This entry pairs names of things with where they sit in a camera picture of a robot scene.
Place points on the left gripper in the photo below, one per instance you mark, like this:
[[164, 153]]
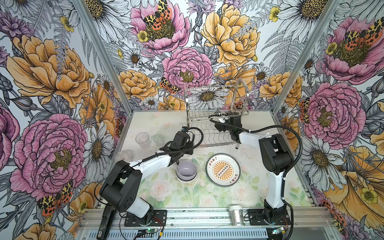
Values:
[[190, 145]]

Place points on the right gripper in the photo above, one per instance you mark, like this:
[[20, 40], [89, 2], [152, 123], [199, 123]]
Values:
[[220, 127]]

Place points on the lavender bowl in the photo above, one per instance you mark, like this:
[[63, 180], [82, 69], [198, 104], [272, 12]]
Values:
[[186, 171]]

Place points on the pink patterned white plate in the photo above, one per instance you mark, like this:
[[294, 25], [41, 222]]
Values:
[[223, 168]]

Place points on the green rimmed white plate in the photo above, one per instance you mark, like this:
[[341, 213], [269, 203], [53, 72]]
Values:
[[223, 185]]

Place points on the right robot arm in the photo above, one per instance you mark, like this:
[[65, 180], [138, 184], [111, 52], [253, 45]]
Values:
[[276, 157]]

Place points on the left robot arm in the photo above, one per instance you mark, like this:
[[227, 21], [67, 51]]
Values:
[[121, 188]]

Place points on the chrome two-tier dish rack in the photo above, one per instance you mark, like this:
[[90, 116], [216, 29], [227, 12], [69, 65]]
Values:
[[218, 103]]

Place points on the clear plastic cup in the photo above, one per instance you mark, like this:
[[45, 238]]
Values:
[[124, 155]]

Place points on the green circuit board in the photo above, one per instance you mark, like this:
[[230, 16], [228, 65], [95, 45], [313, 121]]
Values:
[[150, 231]]

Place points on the black handheld device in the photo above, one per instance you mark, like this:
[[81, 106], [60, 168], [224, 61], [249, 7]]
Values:
[[106, 222]]

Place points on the aluminium front rail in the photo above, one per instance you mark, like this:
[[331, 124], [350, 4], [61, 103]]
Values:
[[205, 218]]

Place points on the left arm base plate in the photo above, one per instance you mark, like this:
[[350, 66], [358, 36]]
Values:
[[158, 219]]

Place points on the white cylinder on rail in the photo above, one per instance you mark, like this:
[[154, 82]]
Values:
[[236, 213]]

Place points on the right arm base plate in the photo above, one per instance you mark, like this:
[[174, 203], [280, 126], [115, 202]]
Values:
[[258, 216]]

